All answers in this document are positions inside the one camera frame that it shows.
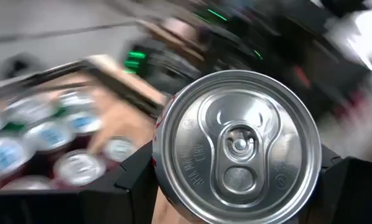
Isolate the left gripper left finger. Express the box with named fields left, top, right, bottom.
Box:
left=0, top=141, right=159, bottom=224

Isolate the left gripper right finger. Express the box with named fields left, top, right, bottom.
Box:
left=297, top=144, right=372, bottom=224

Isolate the silver can blue tab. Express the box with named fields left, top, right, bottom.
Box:
left=64, top=110, right=105, bottom=134
left=0, top=136, right=31, bottom=178
left=22, top=121, right=75, bottom=153

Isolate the green soda can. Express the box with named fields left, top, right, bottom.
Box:
left=58, top=90, right=96, bottom=110
left=5, top=98, right=55, bottom=125

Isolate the silver red soda can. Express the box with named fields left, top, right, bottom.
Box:
left=151, top=70, right=323, bottom=224

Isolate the wooden shelf black metal frame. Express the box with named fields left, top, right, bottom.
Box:
left=0, top=58, right=162, bottom=190

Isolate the black aluminium table frame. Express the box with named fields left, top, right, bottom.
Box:
left=0, top=57, right=167, bottom=118

